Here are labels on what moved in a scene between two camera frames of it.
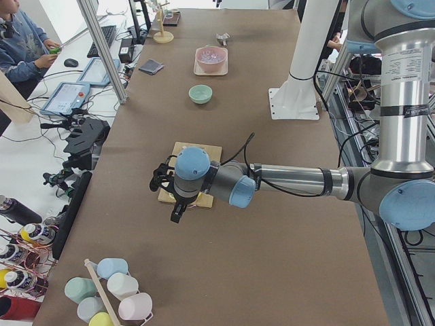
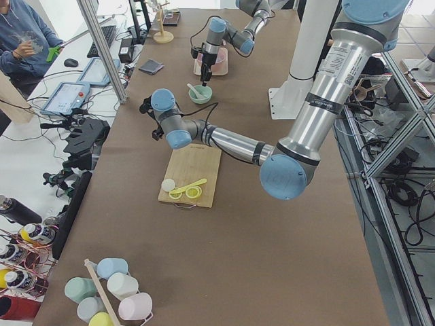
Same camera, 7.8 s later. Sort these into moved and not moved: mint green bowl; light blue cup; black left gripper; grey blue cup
Moved: black left gripper
Not moved: light blue cup; grey blue cup; mint green bowl
